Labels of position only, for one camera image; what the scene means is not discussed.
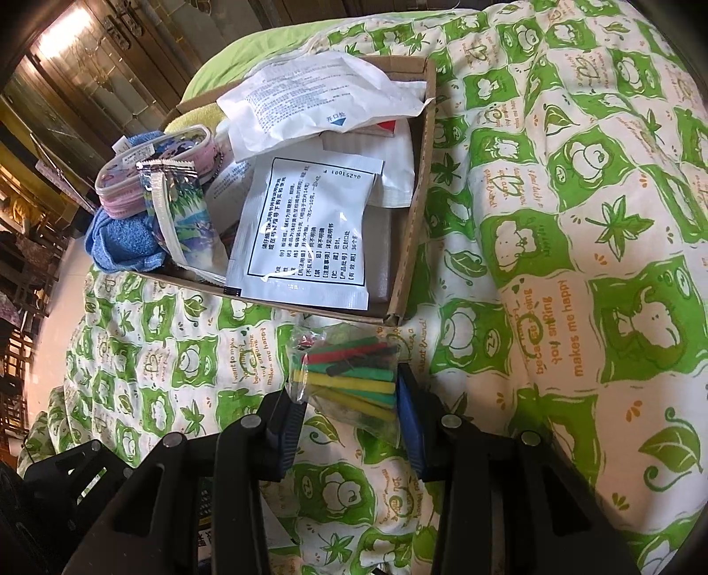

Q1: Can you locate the large white printed packet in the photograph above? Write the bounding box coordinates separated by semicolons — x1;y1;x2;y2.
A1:
215;51;436;165

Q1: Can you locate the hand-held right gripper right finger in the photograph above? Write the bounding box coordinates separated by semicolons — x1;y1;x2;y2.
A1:
397;362;659;575

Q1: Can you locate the white sachet with black text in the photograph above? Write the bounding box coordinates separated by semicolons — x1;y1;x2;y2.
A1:
226;156;386;314

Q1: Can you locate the yellow cloth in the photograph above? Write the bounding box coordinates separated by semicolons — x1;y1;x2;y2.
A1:
165;102;229;134

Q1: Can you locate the plain green bedsheet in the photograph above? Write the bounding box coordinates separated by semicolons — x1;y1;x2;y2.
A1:
182;25;344;111

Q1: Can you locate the wooden cabinet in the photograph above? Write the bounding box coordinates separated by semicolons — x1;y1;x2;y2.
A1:
0;0;266;183

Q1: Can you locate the colourful snack packet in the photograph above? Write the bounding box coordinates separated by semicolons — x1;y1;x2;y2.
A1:
136;157;231;281

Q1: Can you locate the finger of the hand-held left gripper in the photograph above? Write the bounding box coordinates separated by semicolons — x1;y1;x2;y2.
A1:
22;439;136;533

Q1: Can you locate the green printed blanket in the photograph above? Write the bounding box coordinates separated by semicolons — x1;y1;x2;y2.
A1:
16;0;708;575

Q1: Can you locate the blue towel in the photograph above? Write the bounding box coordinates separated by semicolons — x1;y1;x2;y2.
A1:
85;130;173;273

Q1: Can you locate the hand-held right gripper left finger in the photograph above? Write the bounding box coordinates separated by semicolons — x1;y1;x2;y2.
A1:
61;390;308;575

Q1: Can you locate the dark wooden furniture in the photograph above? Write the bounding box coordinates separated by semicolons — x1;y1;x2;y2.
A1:
0;166;73;443

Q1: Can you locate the pink zip pouch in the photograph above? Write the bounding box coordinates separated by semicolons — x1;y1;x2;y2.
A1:
94;125;220;220

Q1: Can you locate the cardboard box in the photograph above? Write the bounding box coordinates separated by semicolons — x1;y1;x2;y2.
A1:
159;54;439;326

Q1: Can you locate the red label white plastic bag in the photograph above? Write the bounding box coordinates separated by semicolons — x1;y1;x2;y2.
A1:
321;117;417;210

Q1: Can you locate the bag of thick coloured sticks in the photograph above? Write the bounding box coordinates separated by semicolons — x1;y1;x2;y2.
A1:
288;325;403;446

